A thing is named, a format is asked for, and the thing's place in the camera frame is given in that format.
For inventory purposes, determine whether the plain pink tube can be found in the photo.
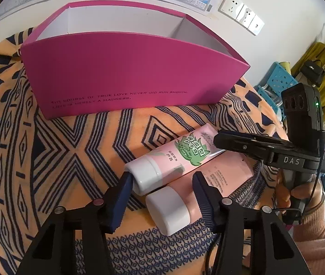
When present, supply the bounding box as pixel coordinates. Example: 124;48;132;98
146;156;262;235

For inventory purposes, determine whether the blue plastic basket rack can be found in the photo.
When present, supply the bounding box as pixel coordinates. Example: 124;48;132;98
255;61;298;113

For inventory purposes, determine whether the pink cardboard box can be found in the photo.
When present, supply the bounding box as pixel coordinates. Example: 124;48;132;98
20;1;250;120

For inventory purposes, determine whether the orange patterned blanket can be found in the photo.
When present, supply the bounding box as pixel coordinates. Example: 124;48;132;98
0;27;295;275

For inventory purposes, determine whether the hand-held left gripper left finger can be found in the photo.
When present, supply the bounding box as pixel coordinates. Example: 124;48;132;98
16;172;134;275

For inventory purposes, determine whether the pink tube with green print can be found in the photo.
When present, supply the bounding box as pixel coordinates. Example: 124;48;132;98
124;123;227;196

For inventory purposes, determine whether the white wall socket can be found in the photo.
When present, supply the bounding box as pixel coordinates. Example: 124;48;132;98
235;4;257;25
247;14;265;36
218;0;245;18

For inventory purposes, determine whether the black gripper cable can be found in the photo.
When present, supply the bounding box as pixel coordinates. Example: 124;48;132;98
273;130;325;227

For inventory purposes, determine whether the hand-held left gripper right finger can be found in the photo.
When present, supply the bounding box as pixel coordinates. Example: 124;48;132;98
193;171;305;275

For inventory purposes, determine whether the black handbag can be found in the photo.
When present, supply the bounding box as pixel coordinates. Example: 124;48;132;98
299;59;325;88

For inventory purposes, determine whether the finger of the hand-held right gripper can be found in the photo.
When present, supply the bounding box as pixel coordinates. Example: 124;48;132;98
218;130;292;149
213;137;275;164

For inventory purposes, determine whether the person's right hand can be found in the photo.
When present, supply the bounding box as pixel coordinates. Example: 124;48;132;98
275;175;314;207

